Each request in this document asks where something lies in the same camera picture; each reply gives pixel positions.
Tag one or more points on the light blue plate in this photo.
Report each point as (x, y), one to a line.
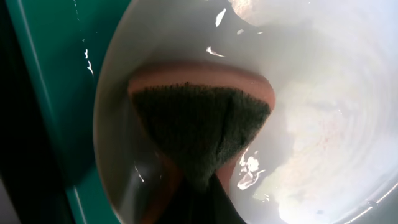
(328, 152)

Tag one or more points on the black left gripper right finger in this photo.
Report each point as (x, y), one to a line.
(216, 207)

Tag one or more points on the black water tray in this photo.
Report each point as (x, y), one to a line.
(29, 173)

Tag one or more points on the green orange sponge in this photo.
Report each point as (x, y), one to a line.
(201, 116)

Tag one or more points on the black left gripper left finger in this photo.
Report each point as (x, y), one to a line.
(183, 207)

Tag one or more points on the teal plastic tray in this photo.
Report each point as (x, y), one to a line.
(63, 43)

